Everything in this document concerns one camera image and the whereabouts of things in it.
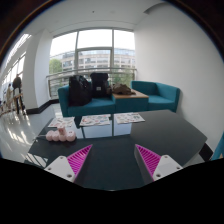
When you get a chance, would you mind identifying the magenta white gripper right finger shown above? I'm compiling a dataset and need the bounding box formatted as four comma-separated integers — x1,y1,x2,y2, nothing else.
134,144,182,182

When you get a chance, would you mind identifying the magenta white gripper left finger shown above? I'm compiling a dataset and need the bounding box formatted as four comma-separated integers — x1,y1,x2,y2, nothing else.
45,144,92,183

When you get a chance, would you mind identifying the pink charger plug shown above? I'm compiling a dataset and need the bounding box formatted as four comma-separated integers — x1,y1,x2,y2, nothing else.
58,125,66,135

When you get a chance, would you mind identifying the left printed leaflet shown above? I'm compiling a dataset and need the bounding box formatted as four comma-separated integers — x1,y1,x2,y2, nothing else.
48,117,74,128

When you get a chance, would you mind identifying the printed leaflet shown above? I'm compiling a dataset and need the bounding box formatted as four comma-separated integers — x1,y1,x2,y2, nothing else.
80,114,110,126
48,117,74,128
114,112,144,124

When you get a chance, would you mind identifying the middle printed leaflet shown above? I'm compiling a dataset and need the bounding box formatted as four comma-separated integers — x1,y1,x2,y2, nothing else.
80,114,110,126

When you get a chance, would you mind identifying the right printed leaflet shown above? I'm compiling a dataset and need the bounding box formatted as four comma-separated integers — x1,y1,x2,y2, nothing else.
114,112,144,124

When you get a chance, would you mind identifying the wooden sofa corner table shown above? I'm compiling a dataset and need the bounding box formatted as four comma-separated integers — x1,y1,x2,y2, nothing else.
112,90,149,113

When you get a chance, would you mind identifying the teal chair edge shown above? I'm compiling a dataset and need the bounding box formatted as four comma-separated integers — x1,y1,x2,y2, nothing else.
211,133,224,160

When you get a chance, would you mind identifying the teal corner sofa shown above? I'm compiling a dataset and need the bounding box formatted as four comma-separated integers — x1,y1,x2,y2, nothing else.
58,81,180,117

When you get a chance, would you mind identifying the black backpack left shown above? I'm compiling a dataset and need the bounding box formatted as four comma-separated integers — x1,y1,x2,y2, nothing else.
69,75,92,106

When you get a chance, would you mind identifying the black backpack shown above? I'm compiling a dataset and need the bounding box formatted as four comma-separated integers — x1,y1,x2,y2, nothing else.
69,75,92,106
90,72,111,98

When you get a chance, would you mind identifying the brown bag on table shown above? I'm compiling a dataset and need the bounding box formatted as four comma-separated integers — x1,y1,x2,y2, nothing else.
112,83,135,95

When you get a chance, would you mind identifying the black backpack right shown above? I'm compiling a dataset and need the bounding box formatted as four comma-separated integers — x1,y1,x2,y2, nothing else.
90,72,111,98

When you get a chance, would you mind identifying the standing person in black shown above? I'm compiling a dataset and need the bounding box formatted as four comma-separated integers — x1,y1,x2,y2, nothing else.
12,74,22,114

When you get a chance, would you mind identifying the metal window railing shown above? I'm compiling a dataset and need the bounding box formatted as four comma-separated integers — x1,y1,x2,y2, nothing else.
45,67,138,98

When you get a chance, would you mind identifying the large glass window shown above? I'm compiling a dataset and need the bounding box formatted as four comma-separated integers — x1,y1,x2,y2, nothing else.
47,28,136,99

